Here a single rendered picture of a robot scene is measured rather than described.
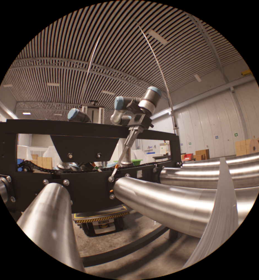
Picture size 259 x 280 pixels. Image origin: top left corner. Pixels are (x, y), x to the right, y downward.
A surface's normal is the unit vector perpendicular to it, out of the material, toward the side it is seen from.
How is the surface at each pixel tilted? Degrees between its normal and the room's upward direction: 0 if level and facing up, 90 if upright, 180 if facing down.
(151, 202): 65
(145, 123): 103
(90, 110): 90
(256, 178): 93
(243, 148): 90
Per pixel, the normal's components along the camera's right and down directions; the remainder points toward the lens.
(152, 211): -0.84, -0.08
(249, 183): -0.80, 0.21
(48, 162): 0.62, -0.17
